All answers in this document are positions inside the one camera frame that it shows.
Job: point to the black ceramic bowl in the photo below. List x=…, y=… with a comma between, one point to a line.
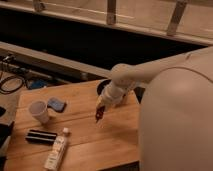
x=102, y=85

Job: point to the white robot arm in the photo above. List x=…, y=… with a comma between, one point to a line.
x=176, y=113

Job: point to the blue object on floor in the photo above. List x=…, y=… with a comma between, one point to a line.
x=37, y=84

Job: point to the white paper cup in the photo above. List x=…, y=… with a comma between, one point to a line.
x=38, y=110

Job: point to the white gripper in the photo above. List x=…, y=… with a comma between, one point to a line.
x=111, y=95

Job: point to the white plastic bottle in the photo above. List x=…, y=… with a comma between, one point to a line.
x=54, y=158

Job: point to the red pepper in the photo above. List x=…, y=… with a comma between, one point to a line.
x=99, y=113

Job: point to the blue sponge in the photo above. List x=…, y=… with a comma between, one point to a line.
x=56, y=104

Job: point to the black rectangular box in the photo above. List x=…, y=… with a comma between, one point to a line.
x=41, y=137

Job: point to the black object at left edge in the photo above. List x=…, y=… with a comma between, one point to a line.
x=6, y=126

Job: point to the wooden railing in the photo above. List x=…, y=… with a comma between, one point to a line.
x=183, y=20

